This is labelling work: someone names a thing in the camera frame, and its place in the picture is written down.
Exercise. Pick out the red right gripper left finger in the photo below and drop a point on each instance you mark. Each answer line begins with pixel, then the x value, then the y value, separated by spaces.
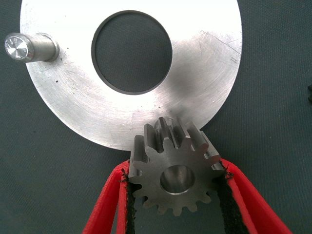
pixel 109 200

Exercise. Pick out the dark grey table cloth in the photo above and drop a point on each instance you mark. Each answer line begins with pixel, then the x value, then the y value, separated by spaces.
pixel 268 122

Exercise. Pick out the round metal carrier plate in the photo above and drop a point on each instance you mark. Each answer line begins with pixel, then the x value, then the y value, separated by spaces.
pixel 73 97

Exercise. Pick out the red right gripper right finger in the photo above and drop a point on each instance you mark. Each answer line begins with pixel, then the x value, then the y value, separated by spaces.
pixel 243 207

